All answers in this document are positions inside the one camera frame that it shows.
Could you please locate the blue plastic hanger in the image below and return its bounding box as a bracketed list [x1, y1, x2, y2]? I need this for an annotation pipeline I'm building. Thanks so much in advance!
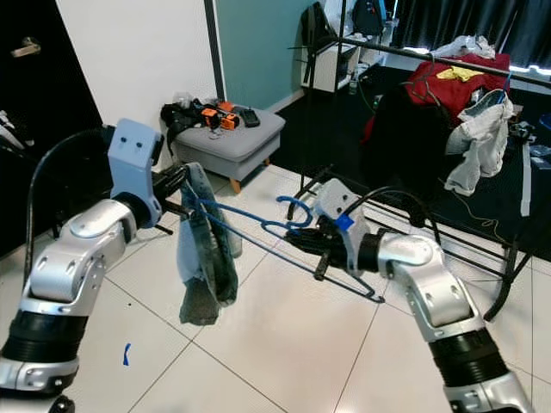
[194, 194, 387, 304]

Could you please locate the grey printed shirt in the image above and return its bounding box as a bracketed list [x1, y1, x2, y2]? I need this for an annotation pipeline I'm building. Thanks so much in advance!
[176, 162, 240, 326]

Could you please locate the grey padded footstool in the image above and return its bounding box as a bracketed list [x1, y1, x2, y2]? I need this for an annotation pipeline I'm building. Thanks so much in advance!
[176, 105, 287, 192]

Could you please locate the orange black device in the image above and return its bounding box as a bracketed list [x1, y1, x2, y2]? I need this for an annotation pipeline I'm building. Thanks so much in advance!
[200, 102, 238, 130]

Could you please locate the black folding chair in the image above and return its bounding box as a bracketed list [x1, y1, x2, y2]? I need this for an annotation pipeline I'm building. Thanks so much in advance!
[0, 108, 130, 259]

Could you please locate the black remote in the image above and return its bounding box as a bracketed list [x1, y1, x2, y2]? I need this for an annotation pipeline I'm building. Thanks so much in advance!
[237, 108, 261, 128]

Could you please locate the black jacket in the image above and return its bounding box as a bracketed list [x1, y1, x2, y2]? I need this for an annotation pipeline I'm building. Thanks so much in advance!
[363, 82, 461, 194]

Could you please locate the white shelf unit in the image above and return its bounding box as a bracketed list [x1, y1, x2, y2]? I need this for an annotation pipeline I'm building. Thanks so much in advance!
[301, 39, 362, 94]

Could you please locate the black door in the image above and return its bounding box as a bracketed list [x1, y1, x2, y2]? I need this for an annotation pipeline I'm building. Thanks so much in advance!
[0, 0, 108, 259]

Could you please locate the black white bag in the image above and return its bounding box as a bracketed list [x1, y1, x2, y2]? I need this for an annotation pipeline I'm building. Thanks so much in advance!
[0, 109, 34, 152]

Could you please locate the grey white garment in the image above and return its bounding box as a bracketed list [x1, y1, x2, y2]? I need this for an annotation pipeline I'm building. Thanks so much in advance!
[446, 89, 517, 197]

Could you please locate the red garment yellow print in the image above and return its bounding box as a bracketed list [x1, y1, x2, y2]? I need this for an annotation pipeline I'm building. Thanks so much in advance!
[362, 53, 513, 143]

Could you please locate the black metal clothes rack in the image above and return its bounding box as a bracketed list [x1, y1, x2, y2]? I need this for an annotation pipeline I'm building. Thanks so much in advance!
[297, 34, 551, 321]

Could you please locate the black blue backpack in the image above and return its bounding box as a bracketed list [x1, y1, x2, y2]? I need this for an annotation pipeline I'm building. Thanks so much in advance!
[353, 0, 387, 35]

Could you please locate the white crumpled cloth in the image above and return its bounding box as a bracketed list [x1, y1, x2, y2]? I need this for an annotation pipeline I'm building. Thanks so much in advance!
[433, 34, 496, 59]

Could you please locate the black curtain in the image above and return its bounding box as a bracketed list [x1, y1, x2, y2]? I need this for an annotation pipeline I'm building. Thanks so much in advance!
[392, 0, 551, 74]

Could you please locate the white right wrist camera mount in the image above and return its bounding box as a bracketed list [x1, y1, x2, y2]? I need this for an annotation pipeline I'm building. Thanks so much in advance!
[314, 179, 364, 276]

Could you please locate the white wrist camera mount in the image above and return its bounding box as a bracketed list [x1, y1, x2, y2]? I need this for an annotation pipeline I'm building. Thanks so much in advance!
[108, 118, 164, 229]
[314, 179, 364, 276]

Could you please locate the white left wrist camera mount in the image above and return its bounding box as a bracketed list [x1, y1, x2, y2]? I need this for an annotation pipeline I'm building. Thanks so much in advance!
[108, 118, 164, 229]

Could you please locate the black strap bundle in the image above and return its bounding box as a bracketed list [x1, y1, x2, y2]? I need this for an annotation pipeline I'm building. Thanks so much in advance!
[162, 99, 203, 130]

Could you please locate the metal door handle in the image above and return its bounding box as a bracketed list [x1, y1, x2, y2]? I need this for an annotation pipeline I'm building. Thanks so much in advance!
[13, 36, 44, 59]

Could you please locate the white fabric strap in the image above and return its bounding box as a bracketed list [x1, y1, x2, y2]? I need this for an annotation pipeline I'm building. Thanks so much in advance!
[521, 142, 534, 218]

